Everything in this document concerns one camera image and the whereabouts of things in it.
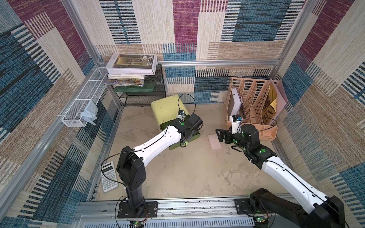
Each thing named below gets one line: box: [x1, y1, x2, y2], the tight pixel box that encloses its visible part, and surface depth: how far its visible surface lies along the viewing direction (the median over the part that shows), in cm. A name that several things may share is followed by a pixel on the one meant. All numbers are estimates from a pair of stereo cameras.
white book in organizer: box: [230, 88, 243, 116], surface depth 99 cm
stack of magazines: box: [103, 75, 145, 87], surface depth 83 cm
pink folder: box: [269, 78, 289, 124], surface depth 87 cm
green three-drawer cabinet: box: [150, 95, 190, 131], surface depth 91 cm
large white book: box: [105, 53, 158, 76], surface depth 85 cm
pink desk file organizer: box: [224, 77, 279, 142], surface depth 103 cm
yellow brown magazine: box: [261, 81, 278, 125], surface depth 96 cm
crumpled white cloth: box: [79, 99, 99, 126], surface depth 69 cm
